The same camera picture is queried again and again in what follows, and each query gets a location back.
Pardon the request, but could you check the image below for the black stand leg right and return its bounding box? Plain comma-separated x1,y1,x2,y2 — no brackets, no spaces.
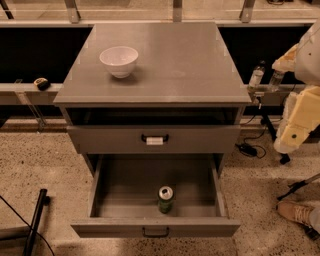
259,108,290,165

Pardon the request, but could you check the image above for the tan shoe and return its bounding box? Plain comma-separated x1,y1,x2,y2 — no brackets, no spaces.
276,201,314,227

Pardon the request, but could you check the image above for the closed grey top drawer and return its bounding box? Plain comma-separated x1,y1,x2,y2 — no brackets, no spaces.
67,125,240,154

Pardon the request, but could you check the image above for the white ceramic bowl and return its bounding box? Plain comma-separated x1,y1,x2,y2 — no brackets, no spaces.
99,46,139,78

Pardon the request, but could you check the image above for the black tripod leg left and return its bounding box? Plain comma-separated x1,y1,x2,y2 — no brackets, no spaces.
23,189,50,256

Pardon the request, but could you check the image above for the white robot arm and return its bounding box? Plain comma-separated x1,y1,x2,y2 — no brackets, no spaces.
272,20,320,154

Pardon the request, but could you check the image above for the grey drawer cabinet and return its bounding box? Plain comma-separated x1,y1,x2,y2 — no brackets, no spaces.
54,22,250,170

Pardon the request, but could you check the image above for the black power adapter with cable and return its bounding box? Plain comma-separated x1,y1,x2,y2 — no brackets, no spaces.
236,129,267,159

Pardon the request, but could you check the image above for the clear water bottle right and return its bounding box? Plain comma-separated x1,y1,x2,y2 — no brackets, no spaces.
269,70,285,92

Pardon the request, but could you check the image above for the open grey middle drawer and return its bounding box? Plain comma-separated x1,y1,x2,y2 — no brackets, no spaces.
72,154,240,238

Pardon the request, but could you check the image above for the clear water bottle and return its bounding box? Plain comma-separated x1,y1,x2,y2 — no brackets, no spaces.
269,70,285,92
248,60,266,91

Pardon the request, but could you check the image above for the clear water bottle left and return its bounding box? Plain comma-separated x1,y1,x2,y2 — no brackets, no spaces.
248,60,266,91

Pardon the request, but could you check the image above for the yellow black tape measure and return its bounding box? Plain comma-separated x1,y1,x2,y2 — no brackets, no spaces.
34,78,51,91

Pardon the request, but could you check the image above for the metal railing frame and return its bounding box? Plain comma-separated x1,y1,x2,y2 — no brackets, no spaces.
0,0,320,131

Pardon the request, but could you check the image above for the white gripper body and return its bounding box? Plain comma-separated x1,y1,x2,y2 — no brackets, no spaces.
280,86,320,147

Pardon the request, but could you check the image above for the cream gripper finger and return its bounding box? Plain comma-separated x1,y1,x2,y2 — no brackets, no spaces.
273,134,298,154

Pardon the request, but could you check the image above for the green soda can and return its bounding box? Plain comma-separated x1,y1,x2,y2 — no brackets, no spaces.
158,186,174,214

